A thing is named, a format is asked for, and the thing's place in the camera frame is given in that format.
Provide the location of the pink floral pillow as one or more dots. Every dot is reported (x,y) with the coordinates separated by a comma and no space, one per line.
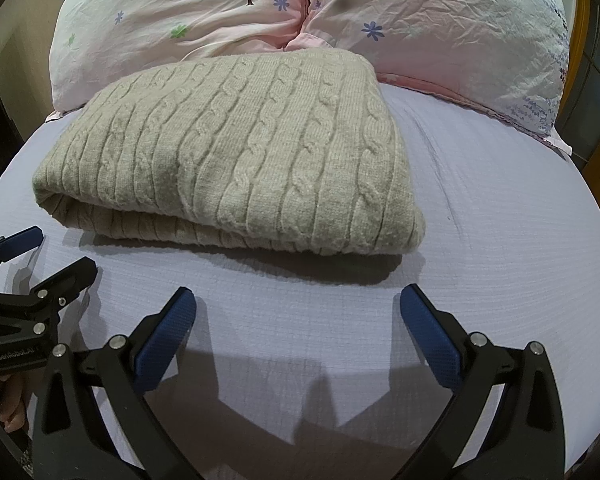
(455,30)

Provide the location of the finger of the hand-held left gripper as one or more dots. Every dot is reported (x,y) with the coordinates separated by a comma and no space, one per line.
(72,276)
(20,241)

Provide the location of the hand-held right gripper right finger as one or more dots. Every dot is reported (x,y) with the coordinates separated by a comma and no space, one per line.
(432,340)

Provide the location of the tree print floral pillow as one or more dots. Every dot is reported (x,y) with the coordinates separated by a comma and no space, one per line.
(180,15)

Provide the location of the lavender bed sheet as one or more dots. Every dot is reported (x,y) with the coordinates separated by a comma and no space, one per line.
(490,240)

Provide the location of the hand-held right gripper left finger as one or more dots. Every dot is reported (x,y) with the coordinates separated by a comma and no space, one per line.
(164,340)

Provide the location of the person's left hand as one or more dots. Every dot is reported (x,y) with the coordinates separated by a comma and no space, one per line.
(11,402)

